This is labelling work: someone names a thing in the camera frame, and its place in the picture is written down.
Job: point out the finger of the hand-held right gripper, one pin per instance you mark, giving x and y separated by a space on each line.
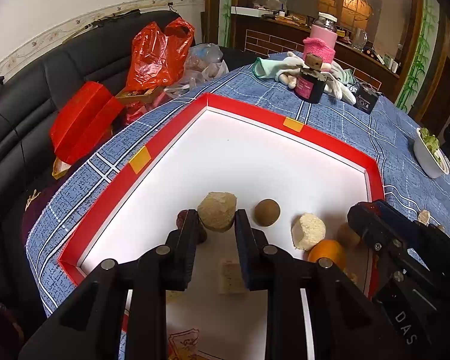
367 225
395 215

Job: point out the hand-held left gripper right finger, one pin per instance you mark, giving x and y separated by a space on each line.
247 262

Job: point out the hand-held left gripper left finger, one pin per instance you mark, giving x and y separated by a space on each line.
187 255

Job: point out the round brown fruit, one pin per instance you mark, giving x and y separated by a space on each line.
345 236
267 213

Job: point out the red date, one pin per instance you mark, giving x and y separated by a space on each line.
182 219

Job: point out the orange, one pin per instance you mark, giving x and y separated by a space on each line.
328 253

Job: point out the red box white inside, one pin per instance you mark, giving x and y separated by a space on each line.
247 157

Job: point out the white bowl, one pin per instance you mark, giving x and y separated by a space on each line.
427 161

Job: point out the blue plaid tablecloth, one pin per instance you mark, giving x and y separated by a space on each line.
397 138

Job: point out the green lettuce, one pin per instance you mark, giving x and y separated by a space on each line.
429 140

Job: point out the black container white label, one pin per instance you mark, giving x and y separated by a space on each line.
366 99

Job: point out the white gloves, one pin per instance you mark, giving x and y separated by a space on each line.
339 86

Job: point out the dark jar with wooden stopper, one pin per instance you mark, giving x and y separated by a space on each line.
311 88

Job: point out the bamboo painted panel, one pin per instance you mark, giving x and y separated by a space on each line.
225 7
420 63

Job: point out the dark maroon cushion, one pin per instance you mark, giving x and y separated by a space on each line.
33 213

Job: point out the gold cardboard box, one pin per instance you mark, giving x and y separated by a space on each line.
138 97

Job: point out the red gift bag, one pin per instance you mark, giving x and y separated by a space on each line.
82 120

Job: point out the glass pitcher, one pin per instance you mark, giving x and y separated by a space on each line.
360 39

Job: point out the mint green cloth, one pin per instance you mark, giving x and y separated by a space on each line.
268 67

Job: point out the bottle with pink knit sleeve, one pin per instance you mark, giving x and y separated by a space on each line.
322 41

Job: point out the clear plastic bag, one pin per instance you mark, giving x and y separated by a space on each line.
206 58

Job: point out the red plastic bag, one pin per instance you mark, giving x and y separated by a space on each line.
153 56

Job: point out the wooden glass cabinet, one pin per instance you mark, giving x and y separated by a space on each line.
270 41

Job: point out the black leather sofa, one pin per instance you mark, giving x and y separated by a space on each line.
22 120

